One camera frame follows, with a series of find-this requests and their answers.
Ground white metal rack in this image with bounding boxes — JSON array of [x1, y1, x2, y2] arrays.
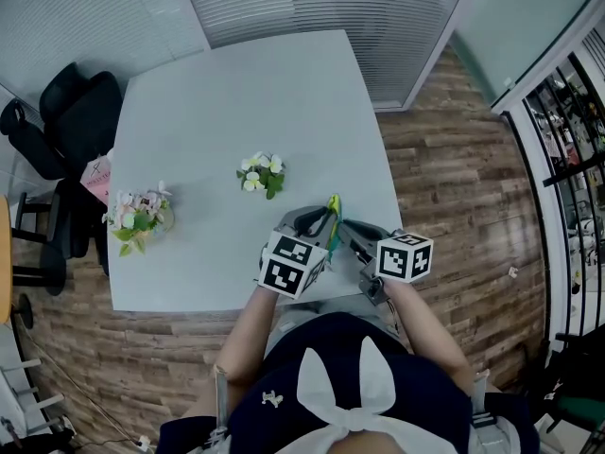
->
[[0, 357, 65, 425]]

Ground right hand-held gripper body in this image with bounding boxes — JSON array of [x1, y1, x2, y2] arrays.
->
[[359, 231, 435, 306]]

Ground round wooden side table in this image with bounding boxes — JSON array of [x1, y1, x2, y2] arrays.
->
[[0, 194, 34, 330]]

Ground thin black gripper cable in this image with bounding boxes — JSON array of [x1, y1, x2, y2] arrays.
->
[[387, 298, 403, 335]]

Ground person's left forearm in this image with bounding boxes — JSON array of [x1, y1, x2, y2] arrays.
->
[[216, 285, 280, 387]]

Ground black mesh office chair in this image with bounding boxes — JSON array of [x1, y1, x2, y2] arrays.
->
[[39, 61, 123, 278]]

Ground black metal railing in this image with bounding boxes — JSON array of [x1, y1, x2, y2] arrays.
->
[[500, 52, 605, 349]]

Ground frosted glass door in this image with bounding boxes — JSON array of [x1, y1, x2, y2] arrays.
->
[[448, 0, 605, 108]]

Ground black high-back office chair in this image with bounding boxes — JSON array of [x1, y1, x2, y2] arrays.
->
[[0, 99, 67, 297]]

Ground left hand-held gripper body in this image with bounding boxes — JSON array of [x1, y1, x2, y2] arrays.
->
[[257, 222, 331, 301]]

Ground light green pencil pouch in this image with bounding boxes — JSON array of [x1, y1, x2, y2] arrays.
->
[[323, 194, 346, 264]]

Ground white flowers in white pot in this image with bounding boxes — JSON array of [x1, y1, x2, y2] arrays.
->
[[235, 150, 287, 201]]

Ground person's navy top white bow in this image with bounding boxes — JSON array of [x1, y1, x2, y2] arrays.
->
[[158, 312, 540, 454]]

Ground green seat chair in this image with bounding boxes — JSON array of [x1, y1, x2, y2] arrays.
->
[[543, 385, 605, 439]]

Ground grey shoulder strap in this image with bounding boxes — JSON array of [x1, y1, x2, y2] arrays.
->
[[470, 369, 497, 444], [215, 364, 233, 448]]

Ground person's grey shorts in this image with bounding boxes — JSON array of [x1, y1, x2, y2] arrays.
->
[[264, 295, 407, 358]]

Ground pink paper bag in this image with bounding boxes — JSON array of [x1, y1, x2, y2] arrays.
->
[[78, 153, 114, 206]]

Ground pink flowers in cream pot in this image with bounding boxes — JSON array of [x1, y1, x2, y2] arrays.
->
[[102, 181, 175, 258]]

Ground person's right forearm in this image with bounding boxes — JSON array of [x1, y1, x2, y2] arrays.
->
[[385, 279, 474, 387]]

